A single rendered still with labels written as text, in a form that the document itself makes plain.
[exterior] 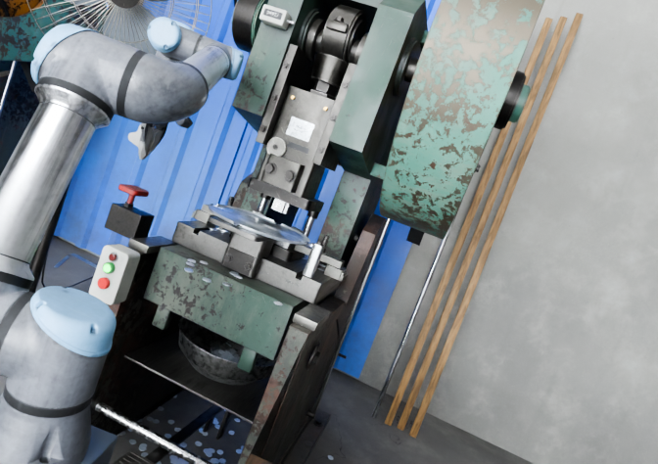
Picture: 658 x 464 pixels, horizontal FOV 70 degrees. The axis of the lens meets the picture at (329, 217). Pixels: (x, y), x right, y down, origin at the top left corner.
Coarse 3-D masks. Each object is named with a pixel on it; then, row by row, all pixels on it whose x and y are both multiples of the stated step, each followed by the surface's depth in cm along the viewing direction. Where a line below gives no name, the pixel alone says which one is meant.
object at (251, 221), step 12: (228, 216) 123; (240, 216) 126; (252, 216) 133; (264, 216) 143; (252, 228) 118; (264, 228) 123; (276, 228) 129; (288, 228) 141; (288, 240) 118; (300, 240) 128
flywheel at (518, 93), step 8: (520, 72) 121; (520, 80) 119; (512, 88) 118; (520, 88) 119; (528, 88) 121; (512, 96) 118; (520, 96) 121; (528, 96) 121; (504, 104) 119; (512, 104) 119; (520, 104) 121; (504, 112) 120; (512, 112) 123; (520, 112) 122; (496, 120) 123; (504, 120) 122; (512, 120) 125
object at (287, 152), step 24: (288, 96) 131; (312, 96) 130; (288, 120) 131; (312, 120) 130; (288, 144) 131; (312, 144) 130; (264, 168) 130; (288, 168) 128; (312, 168) 130; (312, 192) 138
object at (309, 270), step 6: (312, 246) 124; (318, 246) 124; (312, 252) 124; (318, 252) 124; (312, 258) 124; (318, 258) 124; (306, 264) 124; (312, 264) 124; (306, 270) 124; (312, 270) 124; (312, 276) 125
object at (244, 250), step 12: (216, 216) 117; (228, 228) 112; (240, 228) 114; (240, 240) 125; (252, 240) 111; (264, 240) 116; (228, 252) 125; (240, 252) 125; (252, 252) 124; (264, 252) 126; (228, 264) 125; (240, 264) 125; (252, 264) 124; (252, 276) 124
